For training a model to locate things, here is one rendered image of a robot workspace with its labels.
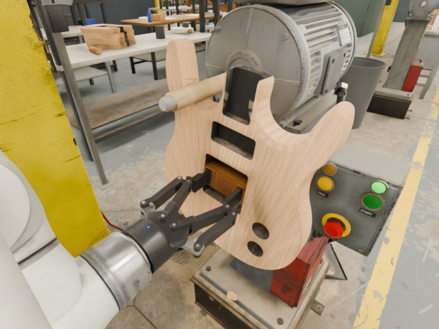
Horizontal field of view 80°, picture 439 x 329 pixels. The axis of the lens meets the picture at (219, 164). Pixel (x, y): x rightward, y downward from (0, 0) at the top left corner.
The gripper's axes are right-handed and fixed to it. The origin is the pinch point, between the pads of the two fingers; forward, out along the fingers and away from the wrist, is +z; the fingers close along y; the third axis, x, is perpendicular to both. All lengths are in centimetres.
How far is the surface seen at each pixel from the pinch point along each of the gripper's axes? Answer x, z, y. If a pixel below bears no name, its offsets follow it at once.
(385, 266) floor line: -101, 107, 57
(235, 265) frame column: -76, 32, -6
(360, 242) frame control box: -9.3, 15.9, 26.6
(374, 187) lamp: 5.1, 15.2, 23.0
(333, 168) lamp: 4.7, 15.4, 15.3
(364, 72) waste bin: -42, 277, -25
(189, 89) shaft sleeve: 16.7, -0.6, -9.0
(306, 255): -44, 34, 18
